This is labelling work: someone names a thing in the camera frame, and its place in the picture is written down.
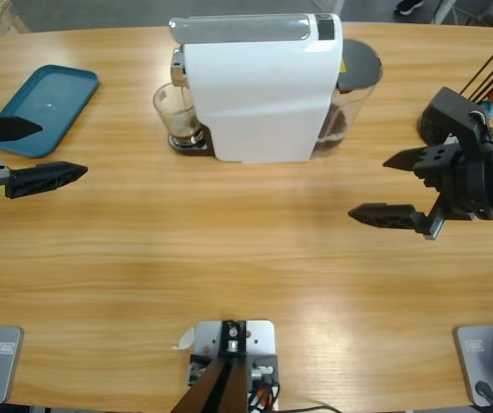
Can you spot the black white shoe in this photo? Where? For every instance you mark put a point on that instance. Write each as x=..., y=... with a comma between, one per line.
x=407, y=5

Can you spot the white capsule coffee machine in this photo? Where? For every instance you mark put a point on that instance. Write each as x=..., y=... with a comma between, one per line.
x=263, y=99

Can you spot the black capsule holder with rods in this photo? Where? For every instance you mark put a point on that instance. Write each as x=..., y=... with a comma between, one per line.
x=488, y=60

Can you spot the glass jar of dark beans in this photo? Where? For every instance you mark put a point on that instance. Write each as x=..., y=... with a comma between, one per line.
x=358, y=64

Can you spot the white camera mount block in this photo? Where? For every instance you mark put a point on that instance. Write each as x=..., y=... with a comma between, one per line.
x=259, y=340

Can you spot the white paper tag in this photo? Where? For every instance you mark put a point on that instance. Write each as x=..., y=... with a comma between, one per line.
x=183, y=340

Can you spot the white furniture frame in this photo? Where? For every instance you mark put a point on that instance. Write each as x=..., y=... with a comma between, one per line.
x=448, y=8

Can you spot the teal plastic tray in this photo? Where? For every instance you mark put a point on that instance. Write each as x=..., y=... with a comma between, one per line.
x=52, y=90

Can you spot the dark camera mount post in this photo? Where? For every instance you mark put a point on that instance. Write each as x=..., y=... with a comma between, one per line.
x=224, y=387

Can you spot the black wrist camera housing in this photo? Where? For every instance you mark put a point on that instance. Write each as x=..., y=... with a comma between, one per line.
x=452, y=116

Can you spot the clear drinking glass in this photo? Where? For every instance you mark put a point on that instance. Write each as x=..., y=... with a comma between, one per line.
x=177, y=116

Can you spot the teal coffee capsule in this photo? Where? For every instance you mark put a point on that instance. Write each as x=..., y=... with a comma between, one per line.
x=489, y=109

